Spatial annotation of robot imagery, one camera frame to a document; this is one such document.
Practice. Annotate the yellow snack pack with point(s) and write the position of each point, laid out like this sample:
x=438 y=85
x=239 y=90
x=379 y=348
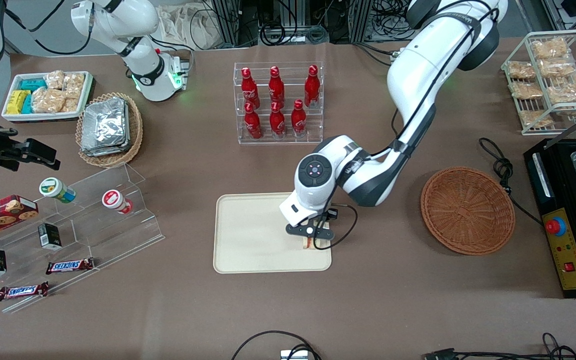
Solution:
x=17 y=102

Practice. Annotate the red cola bottle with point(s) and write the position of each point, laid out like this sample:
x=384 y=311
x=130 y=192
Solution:
x=249 y=89
x=276 y=87
x=298 y=120
x=253 y=124
x=311 y=89
x=277 y=122

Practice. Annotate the red strawberry yogurt cup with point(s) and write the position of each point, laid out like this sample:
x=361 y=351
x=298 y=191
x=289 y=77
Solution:
x=113 y=199

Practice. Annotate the foil wrapped pack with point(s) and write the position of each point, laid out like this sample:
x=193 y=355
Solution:
x=105 y=120
x=105 y=149

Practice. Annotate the clear acrylic stepped display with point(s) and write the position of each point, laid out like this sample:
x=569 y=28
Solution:
x=113 y=235

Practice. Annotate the light wicker basket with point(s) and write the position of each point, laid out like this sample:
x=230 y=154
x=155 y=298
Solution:
x=135 y=130

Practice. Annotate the clear bag of crackers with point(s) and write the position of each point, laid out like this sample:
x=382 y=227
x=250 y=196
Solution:
x=48 y=101
x=74 y=85
x=70 y=105
x=55 y=79

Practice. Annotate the white rectangular snack tray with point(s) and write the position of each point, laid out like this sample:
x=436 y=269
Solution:
x=8 y=116

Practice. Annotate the teal snack pack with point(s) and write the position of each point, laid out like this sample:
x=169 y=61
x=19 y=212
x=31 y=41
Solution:
x=33 y=84
x=27 y=105

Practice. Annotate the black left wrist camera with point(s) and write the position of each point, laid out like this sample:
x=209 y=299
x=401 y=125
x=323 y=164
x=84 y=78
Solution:
x=331 y=214

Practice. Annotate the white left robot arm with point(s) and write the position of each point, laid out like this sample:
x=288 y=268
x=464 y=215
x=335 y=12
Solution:
x=413 y=80

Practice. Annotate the green lid yogurt cup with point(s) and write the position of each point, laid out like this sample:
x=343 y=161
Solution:
x=51 y=187

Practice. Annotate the triangular sandwich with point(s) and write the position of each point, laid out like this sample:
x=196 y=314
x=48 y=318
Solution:
x=309 y=243

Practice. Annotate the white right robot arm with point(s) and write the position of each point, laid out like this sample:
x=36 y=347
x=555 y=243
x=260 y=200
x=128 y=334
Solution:
x=118 y=20

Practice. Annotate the clear acrylic bottle rack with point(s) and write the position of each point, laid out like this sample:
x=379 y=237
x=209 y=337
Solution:
x=289 y=70

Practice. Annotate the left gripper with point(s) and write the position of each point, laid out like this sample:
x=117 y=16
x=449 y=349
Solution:
x=326 y=214

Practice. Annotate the Snickers chocolate bar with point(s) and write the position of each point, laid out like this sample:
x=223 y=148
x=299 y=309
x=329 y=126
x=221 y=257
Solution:
x=69 y=265
x=23 y=291

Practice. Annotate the beige cloth bag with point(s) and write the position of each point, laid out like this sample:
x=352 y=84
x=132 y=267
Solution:
x=188 y=25

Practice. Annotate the brown wicker basket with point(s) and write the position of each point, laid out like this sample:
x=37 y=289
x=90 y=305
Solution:
x=468 y=210

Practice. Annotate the cream plastic tray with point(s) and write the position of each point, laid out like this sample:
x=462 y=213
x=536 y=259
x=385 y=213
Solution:
x=248 y=235

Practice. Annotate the small silver device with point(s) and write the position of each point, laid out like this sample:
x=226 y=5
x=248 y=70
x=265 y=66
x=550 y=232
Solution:
x=294 y=355

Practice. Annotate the red emergency stop button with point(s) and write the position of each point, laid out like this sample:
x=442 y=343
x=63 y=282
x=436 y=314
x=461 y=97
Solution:
x=556 y=226

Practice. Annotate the bagged fried snack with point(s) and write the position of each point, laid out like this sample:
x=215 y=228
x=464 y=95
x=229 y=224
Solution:
x=557 y=66
x=568 y=92
x=521 y=70
x=535 y=118
x=549 y=48
x=527 y=90

